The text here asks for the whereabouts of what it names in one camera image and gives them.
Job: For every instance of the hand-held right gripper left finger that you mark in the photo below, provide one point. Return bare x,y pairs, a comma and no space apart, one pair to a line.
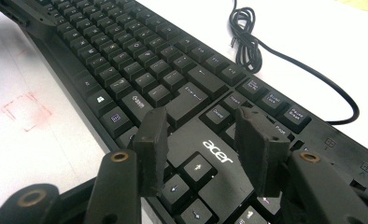
151,149

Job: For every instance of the black computer keyboard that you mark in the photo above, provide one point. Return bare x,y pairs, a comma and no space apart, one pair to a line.
160,77

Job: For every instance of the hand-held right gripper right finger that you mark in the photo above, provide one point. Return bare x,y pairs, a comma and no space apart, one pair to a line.
260,152

